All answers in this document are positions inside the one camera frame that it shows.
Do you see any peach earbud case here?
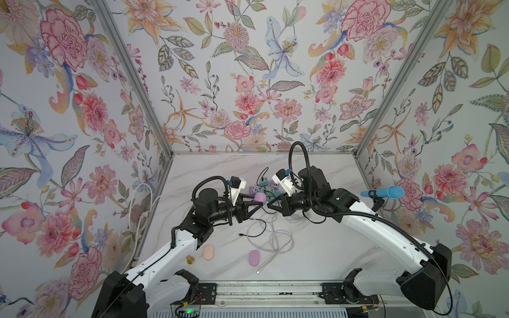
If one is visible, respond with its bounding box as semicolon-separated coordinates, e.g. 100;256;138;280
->
203;245;215;261

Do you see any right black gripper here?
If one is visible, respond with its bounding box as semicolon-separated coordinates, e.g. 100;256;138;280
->
267;191;322;218

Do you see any grey coiled cable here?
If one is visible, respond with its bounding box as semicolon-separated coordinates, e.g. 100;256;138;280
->
246;210;297;275

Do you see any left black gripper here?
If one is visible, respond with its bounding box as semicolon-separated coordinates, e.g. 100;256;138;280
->
206;195;262;224

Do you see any blue microphone on stand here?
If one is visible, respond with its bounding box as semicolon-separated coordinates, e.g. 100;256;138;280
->
361;185;405;212

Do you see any teal charger with black cable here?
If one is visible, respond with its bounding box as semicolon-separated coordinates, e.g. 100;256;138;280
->
258;178;270;191

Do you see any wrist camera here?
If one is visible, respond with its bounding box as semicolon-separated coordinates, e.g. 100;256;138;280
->
272;169;297;197
227;176;247;206

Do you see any purple earbud case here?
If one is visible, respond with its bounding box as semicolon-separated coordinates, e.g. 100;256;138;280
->
249;250;261;267
253;192;266;204

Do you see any small brass knob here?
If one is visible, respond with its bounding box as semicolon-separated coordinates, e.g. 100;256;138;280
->
186;255;195;264

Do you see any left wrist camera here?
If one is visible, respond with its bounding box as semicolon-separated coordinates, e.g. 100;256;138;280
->
227;176;247;206

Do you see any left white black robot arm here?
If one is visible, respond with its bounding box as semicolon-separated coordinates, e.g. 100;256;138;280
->
91;176;266;317

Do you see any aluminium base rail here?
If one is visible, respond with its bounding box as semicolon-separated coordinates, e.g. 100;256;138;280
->
154;280;438;309

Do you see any teal power strip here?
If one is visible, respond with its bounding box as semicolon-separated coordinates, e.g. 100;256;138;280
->
264;186;282;201

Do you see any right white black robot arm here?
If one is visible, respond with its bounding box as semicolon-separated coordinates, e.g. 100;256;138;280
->
267;141;452;311

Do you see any black charging cable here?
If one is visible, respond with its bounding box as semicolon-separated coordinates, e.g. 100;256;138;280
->
238;166;271;239

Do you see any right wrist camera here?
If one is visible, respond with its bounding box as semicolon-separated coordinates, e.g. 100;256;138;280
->
272;169;297;197

